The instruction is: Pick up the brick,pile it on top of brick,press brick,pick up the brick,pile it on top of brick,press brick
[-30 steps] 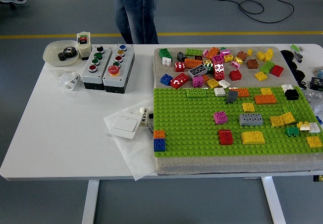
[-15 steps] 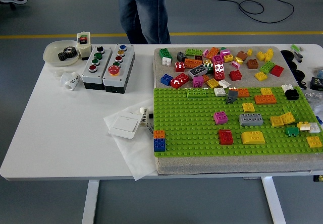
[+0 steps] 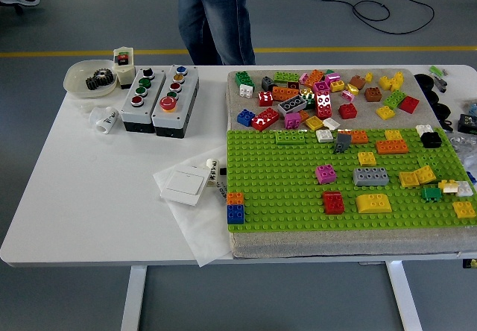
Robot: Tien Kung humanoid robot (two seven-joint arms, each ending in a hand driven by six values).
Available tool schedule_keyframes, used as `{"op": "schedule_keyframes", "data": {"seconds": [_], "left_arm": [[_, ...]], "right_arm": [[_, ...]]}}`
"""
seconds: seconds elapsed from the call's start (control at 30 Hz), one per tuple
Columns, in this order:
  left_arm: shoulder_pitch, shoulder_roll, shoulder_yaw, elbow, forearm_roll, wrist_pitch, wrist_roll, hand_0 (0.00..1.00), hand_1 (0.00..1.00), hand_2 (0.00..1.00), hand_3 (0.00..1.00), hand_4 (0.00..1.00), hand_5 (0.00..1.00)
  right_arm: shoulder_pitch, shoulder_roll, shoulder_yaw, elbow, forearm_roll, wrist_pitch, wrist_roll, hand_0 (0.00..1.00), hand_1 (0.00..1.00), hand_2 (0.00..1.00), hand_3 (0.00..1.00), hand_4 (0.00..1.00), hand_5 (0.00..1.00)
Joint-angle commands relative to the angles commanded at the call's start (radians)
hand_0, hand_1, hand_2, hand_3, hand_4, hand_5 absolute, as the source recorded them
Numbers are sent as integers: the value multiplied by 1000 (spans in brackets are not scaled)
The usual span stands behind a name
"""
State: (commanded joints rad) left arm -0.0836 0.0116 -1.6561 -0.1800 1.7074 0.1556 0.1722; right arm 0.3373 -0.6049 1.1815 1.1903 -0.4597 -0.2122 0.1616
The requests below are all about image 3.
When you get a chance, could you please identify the dark grey slope brick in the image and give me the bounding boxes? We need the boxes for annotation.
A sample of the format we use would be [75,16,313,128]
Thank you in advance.
[332,133,352,154]

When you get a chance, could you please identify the light grey long brick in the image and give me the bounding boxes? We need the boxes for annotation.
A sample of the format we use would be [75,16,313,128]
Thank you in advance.
[353,166,390,187]

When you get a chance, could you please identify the lime green long brick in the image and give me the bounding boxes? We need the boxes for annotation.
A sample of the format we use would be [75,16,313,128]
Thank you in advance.
[274,71,300,84]
[274,130,306,146]

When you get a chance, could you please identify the orange long brick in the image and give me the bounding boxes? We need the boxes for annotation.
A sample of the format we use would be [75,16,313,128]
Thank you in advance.
[271,86,300,101]
[375,139,409,155]

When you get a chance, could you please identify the red long brick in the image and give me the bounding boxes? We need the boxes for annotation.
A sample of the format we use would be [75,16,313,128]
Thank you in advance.
[251,107,280,131]

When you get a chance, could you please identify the grey brick with dark studs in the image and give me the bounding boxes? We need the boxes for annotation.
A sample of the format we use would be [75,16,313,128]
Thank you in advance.
[277,94,309,116]

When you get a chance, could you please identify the red tall brick white dots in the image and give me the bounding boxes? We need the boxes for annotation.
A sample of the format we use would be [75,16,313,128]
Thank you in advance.
[315,90,333,119]

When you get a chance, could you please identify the yellow curved brick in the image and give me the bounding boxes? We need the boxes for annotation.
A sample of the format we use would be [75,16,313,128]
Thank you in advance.
[354,192,394,215]

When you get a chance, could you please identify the black brick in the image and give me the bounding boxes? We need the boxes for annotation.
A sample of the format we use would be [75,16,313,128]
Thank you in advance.
[420,131,443,149]

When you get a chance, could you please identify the grey four-button control box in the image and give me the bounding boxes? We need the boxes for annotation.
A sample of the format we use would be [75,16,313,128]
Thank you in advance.
[119,66,167,134]

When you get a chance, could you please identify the grey emergency-stop control box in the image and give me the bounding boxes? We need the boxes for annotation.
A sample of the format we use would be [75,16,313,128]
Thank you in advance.
[151,64,200,139]

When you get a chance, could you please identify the white plastic bowl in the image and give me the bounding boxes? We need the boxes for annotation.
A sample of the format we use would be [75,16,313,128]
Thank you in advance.
[63,59,119,99]

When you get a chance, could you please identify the white pipe tee fitting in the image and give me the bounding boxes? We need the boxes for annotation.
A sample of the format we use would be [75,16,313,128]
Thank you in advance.
[88,105,120,136]

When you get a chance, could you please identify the white printed tube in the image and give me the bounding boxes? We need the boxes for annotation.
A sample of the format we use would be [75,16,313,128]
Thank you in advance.
[205,157,221,189]

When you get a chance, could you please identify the green studded baseplate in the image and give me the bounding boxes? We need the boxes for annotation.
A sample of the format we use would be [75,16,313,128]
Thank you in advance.
[226,126,477,234]

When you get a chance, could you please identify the white table leg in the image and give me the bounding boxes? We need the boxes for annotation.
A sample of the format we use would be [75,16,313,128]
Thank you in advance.
[385,260,424,331]
[119,265,148,331]

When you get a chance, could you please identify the black printed box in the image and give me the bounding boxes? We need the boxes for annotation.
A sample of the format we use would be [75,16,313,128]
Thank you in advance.
[458,113,477,135]

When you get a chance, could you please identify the clear plastic bag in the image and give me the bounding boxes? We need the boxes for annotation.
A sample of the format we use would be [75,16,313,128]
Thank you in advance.
[449,133,477,171]

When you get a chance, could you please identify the cream switch box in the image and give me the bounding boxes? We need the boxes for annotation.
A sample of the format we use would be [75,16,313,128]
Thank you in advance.
[112,46,136,89]

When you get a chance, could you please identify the black floor cable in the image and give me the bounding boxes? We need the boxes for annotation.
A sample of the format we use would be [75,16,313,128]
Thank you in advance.
[285,0,477,36]

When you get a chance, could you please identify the white wall switch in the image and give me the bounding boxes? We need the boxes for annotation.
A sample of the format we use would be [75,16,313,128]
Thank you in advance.
[159,163,212,207]

